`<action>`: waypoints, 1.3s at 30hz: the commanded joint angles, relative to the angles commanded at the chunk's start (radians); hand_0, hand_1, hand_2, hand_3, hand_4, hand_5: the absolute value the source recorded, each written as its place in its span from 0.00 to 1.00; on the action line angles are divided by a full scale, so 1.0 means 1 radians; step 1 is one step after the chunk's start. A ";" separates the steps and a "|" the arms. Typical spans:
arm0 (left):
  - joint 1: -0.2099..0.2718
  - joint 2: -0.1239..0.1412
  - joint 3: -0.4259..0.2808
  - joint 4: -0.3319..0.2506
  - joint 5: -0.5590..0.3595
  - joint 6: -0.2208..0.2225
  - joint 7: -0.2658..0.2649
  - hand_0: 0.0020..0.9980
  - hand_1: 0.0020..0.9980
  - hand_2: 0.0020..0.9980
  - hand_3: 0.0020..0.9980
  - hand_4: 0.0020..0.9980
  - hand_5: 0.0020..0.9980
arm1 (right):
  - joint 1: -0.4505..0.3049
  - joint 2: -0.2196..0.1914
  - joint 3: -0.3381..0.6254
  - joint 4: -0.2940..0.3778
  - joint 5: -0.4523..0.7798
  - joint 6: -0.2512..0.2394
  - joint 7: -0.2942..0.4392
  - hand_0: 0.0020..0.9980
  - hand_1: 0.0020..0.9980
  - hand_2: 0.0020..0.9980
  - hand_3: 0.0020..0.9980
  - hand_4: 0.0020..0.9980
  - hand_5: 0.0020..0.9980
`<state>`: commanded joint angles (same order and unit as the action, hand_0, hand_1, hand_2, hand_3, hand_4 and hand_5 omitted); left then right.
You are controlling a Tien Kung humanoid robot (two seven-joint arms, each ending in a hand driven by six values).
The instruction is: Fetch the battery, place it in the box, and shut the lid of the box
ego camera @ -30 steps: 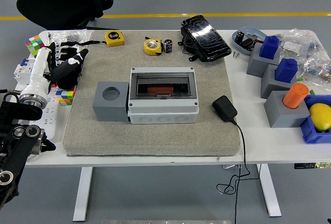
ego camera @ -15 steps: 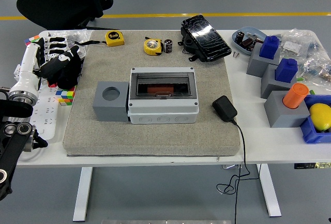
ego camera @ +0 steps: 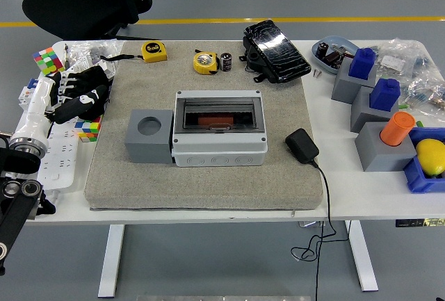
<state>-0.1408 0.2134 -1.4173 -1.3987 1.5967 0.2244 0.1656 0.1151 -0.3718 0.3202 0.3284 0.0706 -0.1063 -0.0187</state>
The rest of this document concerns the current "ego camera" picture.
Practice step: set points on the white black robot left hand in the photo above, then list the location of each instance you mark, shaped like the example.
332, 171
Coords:
36, 106

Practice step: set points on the orange cylinder battery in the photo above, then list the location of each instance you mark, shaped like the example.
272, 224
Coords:
396, 130
215, 121

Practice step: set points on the grey junction box with lid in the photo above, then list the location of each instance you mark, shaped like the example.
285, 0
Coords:
219, 151

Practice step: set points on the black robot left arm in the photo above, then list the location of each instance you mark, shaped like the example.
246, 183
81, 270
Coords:
14, 207

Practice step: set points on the white blue circuit breaker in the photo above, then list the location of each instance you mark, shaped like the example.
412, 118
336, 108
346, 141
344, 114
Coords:
25, 98

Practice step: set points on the colourful puzzle cube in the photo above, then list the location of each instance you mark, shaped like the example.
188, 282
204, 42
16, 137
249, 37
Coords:
48, 63
88, 130

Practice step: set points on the white power strip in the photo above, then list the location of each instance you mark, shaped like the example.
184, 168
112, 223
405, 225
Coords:
62, 162

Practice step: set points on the clear plastic bag with parts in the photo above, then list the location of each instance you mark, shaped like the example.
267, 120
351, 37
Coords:
87, 54

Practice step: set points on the black office chair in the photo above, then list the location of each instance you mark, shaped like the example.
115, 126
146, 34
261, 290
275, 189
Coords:
69, 5

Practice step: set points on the grey block with round hole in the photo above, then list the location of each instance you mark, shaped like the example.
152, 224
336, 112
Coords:
149, 151

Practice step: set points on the white table leg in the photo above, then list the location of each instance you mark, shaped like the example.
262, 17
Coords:
363, 259
111, 262

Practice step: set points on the yellow tape measure chrome face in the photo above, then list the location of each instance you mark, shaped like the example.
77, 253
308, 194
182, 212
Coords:
206, 62

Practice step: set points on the grey-brown mat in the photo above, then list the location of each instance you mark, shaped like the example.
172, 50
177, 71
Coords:
208, 186

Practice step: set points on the black cylinder capacitor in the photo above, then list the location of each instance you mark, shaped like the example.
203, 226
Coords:
226, 62

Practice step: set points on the glossy black pouch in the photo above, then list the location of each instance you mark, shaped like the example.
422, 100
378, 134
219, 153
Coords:
278, 54

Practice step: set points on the black power adapter plug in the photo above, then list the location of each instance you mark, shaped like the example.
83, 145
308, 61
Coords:
301, 145

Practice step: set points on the blue-grey oval tray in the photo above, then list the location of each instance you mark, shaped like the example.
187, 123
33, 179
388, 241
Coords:
318, 59

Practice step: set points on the small black capacitor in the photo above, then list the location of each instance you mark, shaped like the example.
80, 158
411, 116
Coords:
322, 49

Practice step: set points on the grey block holder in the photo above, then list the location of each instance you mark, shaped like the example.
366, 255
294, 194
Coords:
361, 113
375, 155
344, 85

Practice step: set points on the blue bottle-shaped block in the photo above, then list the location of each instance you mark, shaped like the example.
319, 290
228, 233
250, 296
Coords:
384, 96
361, 64

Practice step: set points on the clear bags of components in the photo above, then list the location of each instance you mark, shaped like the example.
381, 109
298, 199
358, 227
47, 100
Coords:
417, 71

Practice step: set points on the blue plastic bin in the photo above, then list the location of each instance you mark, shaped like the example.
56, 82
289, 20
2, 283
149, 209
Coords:
417, 179

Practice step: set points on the yellow lemon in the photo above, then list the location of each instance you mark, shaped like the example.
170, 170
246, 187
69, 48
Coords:
431, 156

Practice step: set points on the black table control panel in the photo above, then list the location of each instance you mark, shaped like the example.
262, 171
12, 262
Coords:
417, 222

